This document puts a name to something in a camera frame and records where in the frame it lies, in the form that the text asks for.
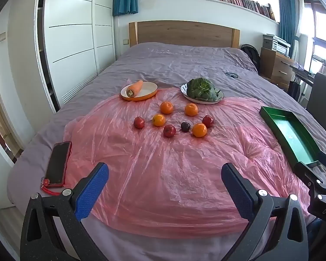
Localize green bok choy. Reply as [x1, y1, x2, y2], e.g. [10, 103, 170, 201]
[186, 78, 219, 100]

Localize white wardrobe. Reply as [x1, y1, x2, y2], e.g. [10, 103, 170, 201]
[34, 0, 117, 115]

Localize white patterned plate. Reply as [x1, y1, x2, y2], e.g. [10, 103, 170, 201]
[180, 83, 225, 104]

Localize carrot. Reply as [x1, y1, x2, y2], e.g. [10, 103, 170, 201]
[126, 80, 144, 98]

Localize person's blue trousers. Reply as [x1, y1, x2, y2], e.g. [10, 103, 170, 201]
[306, 219, 324, 251]

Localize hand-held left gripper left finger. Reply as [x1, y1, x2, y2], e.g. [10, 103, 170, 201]
[20, 162, 109, 261]

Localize wooden drawer cabinet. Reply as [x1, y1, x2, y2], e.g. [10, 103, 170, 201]
[260, 47, 298, 90]

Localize grey printer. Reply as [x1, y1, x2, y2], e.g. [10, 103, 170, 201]
[262, 33, 291, 56]

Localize orange enamel plate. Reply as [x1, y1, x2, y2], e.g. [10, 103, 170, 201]
[120, 81, 158, 102]

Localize pink plastic sheet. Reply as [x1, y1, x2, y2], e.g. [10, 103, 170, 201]
[64, 87, 319, 240]

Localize green metal tray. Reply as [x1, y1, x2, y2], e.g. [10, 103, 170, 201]
[259, 106, 325, 168]

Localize grey chair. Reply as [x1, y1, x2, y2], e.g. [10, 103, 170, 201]
[306, 72, 326, 123]

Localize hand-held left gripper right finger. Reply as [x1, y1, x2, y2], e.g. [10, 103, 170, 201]
[221, 162, 308, 261]

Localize wooden headboard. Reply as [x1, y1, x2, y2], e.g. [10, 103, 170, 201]
[128, 20, 241, 50]

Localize dark desk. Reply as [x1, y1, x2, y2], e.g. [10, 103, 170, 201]
[292, 61, 316, 83]

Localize orange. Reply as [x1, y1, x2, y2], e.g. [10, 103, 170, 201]
[152, 114, 166, 127]
[160, 101, 174, 115]
[192, 123, 208, 138]
[185, 103, 199, 117]

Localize red phone strap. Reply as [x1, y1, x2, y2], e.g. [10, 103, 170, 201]
[41, 178, 65, 196]

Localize black backpack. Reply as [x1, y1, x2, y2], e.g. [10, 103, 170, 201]
[240, 43, 261, 74]

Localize phone in red case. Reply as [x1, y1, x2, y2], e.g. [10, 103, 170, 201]
[44, 141, 72, 188]

